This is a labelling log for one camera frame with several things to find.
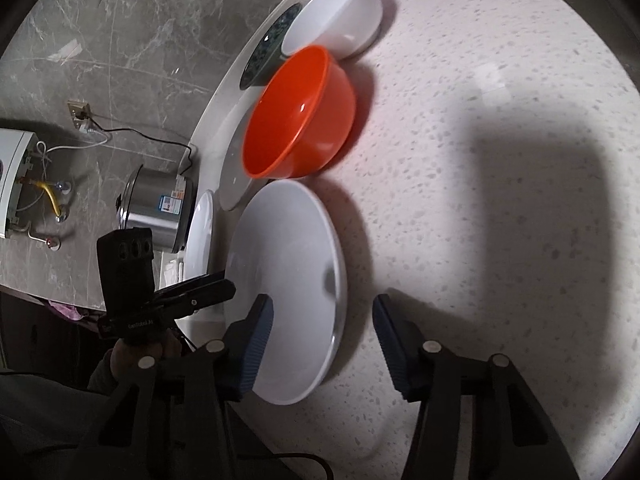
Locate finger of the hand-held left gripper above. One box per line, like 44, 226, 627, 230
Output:
154, 270, 227, 302
159, 279, 237, 319

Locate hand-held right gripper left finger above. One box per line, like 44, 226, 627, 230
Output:
82, 294, 275, 480

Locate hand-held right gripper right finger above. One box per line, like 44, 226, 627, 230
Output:
371, 294, 581, 480

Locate small white plate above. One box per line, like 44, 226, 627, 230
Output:
184, 189, 216, 281

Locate large white plate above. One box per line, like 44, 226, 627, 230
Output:
226, 179, 348, 406

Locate orange plastic bowl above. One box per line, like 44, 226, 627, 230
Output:
242, 45, 357, 180

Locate white bowl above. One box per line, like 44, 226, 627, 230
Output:
280, 0, 384, 59

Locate person's left forearm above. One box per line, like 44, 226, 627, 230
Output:
0, 347, 126, 480

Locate person's left hand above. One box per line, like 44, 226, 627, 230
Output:
110, 332, 183, 382

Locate purple cloth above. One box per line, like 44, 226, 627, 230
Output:
47, 301, 83, 322

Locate stainless steel rice cooker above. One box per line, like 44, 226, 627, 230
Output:
116, 165, 196, 254

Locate white water heater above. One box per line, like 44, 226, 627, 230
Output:
0, 129, 36, 239

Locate yellow hose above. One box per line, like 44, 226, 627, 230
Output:
36, 181, 65, 221

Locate white cable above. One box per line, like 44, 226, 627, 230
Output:
35, 130, 112, 171

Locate black power cable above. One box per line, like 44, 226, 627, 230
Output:
82, 117, 197, 176

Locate wall socket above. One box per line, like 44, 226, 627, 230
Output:
67, 101, 92, 132

